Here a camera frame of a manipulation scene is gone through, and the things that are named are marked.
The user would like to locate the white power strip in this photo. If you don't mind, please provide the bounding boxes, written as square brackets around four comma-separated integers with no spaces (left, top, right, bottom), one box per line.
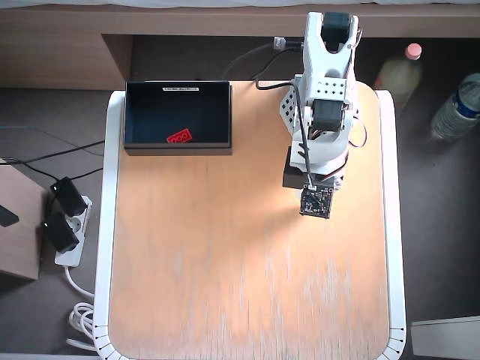
[54,194,94,268]

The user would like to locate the yellow juice bottle pink cap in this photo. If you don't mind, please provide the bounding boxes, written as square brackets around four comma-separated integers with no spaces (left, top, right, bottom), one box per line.
[376,43,425,110]

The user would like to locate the black power adapter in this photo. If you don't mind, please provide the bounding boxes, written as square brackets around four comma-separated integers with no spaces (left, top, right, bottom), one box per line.
[40,212,80,254]
[49,176,88,218]

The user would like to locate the black floor cable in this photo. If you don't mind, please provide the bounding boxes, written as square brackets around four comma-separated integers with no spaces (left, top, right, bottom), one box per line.
[14,157,61,185]
[0,140,107,166]

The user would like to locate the white power cord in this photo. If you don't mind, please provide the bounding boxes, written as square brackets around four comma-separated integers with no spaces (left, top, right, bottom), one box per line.
[64,264,99,353]

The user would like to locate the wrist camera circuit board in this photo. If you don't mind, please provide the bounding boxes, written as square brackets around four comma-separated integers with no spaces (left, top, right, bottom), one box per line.
[298,185,335,221]

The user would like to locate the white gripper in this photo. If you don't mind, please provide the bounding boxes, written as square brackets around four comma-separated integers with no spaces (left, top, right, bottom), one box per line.
[283,130,350,192]

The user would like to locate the brown wooden furniture frame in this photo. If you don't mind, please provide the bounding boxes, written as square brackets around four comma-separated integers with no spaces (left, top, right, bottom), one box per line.
[0,5,480,91]

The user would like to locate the white table rim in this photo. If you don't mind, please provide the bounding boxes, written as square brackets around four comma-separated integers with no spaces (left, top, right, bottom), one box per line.
[92,88,408,360]

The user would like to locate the clear plastic water bottle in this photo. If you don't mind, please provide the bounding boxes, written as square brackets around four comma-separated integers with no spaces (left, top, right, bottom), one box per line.
[430,73,480,142]

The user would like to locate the white box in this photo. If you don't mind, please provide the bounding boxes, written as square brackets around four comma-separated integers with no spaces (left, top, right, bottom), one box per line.
[410,316,480,357]

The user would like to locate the flat black object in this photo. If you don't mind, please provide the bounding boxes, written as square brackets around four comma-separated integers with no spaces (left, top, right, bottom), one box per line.
[0,204,20,228]

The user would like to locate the red lego block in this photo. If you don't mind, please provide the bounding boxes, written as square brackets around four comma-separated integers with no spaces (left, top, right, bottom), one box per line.
[166,128,195,145]

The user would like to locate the black bin box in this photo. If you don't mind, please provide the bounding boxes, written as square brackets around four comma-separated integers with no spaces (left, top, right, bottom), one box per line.
[123,79,233,158]

